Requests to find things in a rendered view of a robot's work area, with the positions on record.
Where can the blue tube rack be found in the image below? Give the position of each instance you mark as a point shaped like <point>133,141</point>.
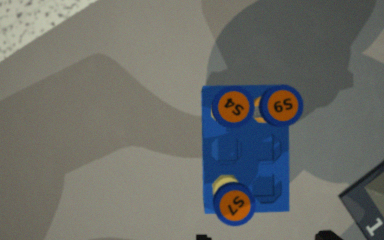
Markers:
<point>263,166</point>

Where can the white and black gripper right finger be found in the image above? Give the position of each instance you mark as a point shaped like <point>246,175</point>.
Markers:
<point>327,235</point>

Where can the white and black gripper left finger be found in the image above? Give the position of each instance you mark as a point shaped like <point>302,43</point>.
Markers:
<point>203,237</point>

